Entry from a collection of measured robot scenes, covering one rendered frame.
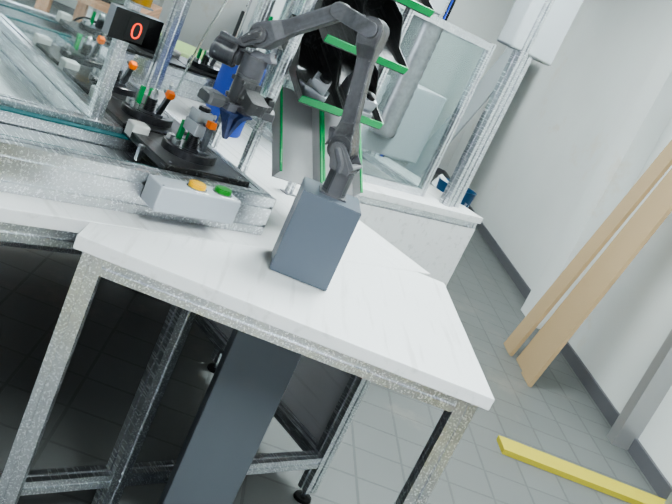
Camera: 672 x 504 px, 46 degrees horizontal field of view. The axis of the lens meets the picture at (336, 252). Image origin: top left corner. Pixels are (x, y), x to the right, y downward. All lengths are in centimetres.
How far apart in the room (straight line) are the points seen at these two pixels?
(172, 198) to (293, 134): 53
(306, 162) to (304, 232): 41
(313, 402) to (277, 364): 81
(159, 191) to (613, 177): 428
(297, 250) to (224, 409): 43
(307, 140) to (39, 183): 78
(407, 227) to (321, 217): 160
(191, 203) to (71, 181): 25
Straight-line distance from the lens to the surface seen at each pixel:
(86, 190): 175
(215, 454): 202
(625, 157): 566
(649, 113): 566
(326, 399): 264
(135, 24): 197
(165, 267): 160
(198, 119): 198
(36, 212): 165
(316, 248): 179
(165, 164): 187
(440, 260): 360
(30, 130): 195
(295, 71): 211
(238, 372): 190
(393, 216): 326
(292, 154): 214
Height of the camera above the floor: 145
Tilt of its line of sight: 16 degrees down
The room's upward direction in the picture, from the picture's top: 25 degrees clockwise
